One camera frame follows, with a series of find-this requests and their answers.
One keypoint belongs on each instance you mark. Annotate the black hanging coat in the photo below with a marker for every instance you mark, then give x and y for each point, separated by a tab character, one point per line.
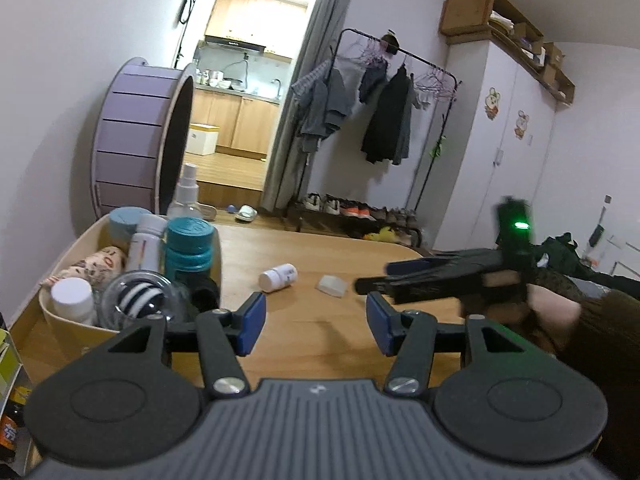
390	120

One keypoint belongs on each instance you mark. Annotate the cartoon mouse sticker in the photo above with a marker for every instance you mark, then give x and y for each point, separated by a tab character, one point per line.
492	103
522	124

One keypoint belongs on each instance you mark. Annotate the teal pill bottle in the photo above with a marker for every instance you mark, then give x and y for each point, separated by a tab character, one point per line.
189	250

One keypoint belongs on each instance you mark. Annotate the white bottle wide cap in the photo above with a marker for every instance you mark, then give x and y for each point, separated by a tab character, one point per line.
72	297

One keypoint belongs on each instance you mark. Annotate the wooden shelf with boxes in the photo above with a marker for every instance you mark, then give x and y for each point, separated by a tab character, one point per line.
505	20

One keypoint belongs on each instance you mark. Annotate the clear spray bottle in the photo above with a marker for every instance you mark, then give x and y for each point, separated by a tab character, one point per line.
186	195

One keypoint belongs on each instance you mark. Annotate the white storage box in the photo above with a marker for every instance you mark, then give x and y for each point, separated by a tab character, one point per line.
202	139

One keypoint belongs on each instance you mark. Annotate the small white bottle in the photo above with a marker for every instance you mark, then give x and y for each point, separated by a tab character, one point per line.
278	277

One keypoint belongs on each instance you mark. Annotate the purple cat wheel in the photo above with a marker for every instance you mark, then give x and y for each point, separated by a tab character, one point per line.
132	135

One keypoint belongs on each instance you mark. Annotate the yellow plush toy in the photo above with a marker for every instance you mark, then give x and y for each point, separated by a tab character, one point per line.
381	233

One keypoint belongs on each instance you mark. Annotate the black clothes rack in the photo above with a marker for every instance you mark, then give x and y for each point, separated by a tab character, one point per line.
452	110

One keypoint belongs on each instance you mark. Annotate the white plastic cap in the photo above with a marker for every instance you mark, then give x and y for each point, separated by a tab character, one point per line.
331	286

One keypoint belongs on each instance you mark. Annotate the clear jar grey lid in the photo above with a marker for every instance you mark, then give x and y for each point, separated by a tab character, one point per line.
124	222

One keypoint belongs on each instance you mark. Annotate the grey slipper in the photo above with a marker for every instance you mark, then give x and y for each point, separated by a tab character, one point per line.
207	211

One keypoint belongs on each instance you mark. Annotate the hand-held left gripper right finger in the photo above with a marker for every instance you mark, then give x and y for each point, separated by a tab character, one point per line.
382	322

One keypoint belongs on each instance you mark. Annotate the green hanging toy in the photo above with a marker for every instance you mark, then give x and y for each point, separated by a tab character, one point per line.
438	146

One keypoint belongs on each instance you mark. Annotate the small black cap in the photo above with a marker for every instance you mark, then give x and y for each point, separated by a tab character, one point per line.
206	300

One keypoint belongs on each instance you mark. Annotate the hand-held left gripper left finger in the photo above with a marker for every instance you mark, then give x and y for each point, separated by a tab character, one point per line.
251	322

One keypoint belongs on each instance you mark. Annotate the clear round jar black band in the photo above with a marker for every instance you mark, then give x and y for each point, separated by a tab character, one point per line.
140	300

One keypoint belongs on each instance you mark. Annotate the printed paper cone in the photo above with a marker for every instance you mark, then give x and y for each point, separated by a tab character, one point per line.
92	265

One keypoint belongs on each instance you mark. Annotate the dark hanging shorts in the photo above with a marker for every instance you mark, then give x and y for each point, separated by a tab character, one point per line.
372	82

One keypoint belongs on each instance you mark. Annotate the row of shoes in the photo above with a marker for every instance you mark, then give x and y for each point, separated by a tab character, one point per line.
355	208

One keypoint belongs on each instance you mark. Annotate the green cardboard box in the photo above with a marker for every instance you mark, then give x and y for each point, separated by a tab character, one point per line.
9	365

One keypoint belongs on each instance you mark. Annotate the wooden kitchen cabinets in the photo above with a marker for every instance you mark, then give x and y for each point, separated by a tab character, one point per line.
240	125

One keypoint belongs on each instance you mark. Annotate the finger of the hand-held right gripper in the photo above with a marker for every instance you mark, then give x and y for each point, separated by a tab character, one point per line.
400	287
420	266

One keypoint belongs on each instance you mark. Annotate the person's right hand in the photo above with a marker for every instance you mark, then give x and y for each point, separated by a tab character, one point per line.
552	315

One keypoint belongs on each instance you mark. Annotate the cream plastic basket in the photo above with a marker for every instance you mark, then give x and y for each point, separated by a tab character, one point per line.
65	327

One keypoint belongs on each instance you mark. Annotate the grey hanging clothes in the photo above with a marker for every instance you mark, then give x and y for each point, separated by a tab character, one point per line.
325	105

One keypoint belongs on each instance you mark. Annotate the grey curtain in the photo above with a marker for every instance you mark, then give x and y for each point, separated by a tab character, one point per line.
305	85

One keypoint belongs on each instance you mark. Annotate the wooden desktop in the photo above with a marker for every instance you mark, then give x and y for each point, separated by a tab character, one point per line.
310	330

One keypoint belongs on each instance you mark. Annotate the person's right forearm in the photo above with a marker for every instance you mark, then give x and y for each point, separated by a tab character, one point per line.
610	370

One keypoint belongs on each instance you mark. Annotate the white slipper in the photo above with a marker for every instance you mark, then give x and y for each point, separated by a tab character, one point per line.
246	213

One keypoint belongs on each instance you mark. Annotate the white wardrobe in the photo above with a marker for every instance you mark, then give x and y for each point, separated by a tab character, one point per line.
490	180

